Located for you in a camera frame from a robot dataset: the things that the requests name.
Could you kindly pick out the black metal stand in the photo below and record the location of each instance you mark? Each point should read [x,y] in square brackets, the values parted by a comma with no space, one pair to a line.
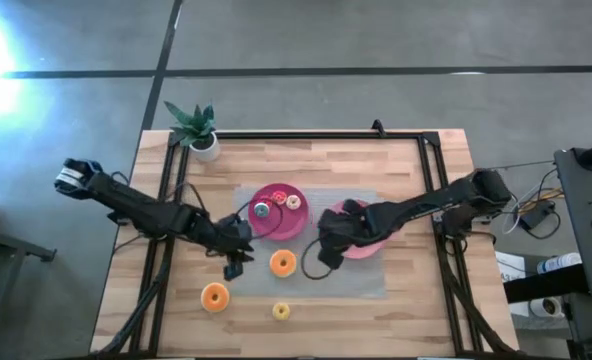
[6,247]

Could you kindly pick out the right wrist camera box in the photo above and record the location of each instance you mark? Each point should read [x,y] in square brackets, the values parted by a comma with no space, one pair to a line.
[331,257]

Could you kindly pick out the magenta plate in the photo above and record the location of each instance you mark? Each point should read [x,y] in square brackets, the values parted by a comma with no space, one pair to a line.
[286,225]

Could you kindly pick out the dark grey cart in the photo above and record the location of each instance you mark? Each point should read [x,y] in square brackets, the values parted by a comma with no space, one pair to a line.
[591,225]

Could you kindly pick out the grey woven placemat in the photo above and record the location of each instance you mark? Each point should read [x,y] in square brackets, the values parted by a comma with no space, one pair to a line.
[346,280]

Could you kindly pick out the green plant in white pot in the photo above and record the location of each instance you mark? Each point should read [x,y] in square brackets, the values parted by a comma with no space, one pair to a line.
[198,130]

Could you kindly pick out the black aluminium table frame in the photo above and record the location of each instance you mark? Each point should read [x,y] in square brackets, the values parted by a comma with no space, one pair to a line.
[326,135]

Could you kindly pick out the black clamp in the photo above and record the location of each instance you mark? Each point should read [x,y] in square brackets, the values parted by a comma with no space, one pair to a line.
[378,127]

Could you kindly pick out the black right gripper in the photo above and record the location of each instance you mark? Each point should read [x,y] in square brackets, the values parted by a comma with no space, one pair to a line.
[346,227]

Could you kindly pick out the small red striped donut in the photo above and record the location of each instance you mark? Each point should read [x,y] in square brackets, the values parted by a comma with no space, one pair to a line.
[274,200]

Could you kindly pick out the white bottle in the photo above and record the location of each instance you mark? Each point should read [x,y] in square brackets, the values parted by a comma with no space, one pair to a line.
[558,262]

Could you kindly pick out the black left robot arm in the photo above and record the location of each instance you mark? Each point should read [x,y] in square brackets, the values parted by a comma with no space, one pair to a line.
[141,210]

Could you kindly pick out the white paper sheet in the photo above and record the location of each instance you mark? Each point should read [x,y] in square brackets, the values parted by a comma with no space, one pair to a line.
[508,267]

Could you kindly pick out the light pink plate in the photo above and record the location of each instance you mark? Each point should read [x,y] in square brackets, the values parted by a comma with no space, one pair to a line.
[363,252]

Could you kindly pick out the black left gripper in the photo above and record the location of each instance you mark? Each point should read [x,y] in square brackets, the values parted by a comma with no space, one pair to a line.
[223,232]

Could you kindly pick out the white tape roll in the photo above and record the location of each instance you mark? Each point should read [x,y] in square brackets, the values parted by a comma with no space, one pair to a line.
[538,307]

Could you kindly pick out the small yellow donut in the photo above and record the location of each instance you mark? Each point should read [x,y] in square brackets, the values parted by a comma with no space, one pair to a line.
[276,316]

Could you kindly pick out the medium orange donut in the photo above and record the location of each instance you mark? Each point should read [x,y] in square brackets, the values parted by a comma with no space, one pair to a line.
[207,302]

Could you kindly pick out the black power adapter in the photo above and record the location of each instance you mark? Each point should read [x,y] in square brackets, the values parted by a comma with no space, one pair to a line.
[536,215]

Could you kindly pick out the large orange donut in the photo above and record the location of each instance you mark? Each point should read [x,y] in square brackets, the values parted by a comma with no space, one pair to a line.
[276,270]

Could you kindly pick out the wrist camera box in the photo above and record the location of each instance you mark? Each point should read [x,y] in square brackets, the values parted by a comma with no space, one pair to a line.
[331,257]
[233,271]

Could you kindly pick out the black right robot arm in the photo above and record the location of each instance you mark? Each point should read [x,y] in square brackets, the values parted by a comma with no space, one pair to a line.
[441,197]

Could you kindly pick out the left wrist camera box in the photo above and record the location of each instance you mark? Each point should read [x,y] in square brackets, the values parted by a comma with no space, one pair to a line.
[233,271]

